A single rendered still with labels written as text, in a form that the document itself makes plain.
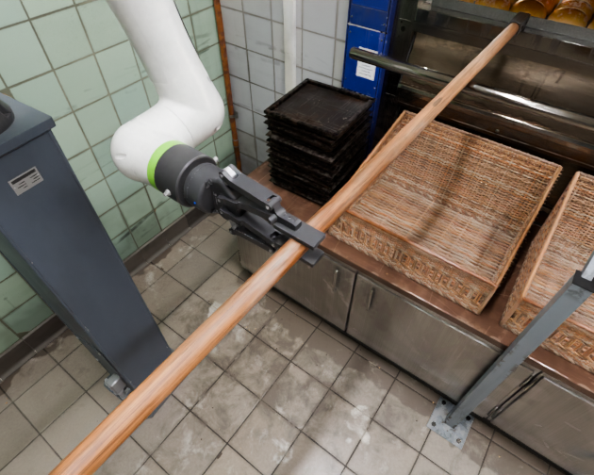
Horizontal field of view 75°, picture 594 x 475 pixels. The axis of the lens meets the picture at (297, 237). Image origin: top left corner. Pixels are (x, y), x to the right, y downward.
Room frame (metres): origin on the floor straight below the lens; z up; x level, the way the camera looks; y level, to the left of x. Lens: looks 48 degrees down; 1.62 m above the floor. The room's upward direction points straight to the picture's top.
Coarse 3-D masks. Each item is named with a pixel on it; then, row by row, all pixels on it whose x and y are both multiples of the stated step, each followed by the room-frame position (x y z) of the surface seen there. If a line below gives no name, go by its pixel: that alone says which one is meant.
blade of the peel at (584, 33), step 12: (444, 0) 1.35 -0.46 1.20; (456, 0) 1.32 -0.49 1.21; (468, 12) 1.30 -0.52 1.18; (480, 12) 1.28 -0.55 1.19; (492, 12) 1.26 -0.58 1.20; (504, 12) 1.24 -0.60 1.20; (516, 12) 1.22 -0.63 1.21; (552, 12) 1.29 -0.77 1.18; (528, 24) 1.19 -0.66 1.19; (540, 24) 1.17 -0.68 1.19; (552, 24) 1.16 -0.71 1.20; (564, 24) 1.14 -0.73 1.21; (588, 24) 1.21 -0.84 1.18; (576, 36) 1.11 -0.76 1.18; (588, 36) 1.10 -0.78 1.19
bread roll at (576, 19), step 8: (560, 8) 1.18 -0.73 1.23; (568, 8) 1.17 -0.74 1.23; (576, 8) 1.16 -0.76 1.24; (552, 16) 1.18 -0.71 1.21; (560, 16) 1.16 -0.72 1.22; (568, 16) 1.15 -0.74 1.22; (576, 16) 1.15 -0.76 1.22; (584, 16) 1.14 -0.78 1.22; (576, 24) 1.14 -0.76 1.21; (584, 24) 1.14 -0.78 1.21
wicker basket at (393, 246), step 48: (384, 144) 1.19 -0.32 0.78; (432, 144) 1.20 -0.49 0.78; (480, 144) 1.12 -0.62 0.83; (384, 192) 1.14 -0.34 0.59; (432, 192) 1.12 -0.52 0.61; (384, 240) 0.81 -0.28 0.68; (432, 240) 0.89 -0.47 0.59; (480, 240) 0.89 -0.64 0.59; (432, 288) 0.69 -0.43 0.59; (480, 288) 0.62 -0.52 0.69
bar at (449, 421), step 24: (408, 72) 0.95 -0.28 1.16; (432, 72) 0.93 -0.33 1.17; (480, 96) 0.85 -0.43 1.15; (504, 96) 0.82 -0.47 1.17; (576, 120) 0.73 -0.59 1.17; (576, 288) 0.46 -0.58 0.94; (552, 312) 0.46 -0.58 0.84; (528, 336) 0.46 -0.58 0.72; (504, 360) 0.46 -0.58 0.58; (480, 384) 0.46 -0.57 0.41; (456, 408) 0.46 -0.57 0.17; (456, 432) 0.43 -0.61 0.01
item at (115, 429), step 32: (512, 32) 1.08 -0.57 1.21; (480, 64) 0.89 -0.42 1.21; (448, 96) 0.75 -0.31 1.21; (416, 128) 0.63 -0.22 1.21; (384, 160) 0.53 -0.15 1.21; (352, 192) 0.45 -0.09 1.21; (320, 224) 0.39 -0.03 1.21; (288, 256) 0.33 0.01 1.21; (256, 288) 0.27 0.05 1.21; (224, 320) 0.23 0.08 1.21; (192, 352) 0.19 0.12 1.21; (160, 384) 0.16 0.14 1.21; (128, 416) 0.12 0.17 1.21; (96, 448) 0.09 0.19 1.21
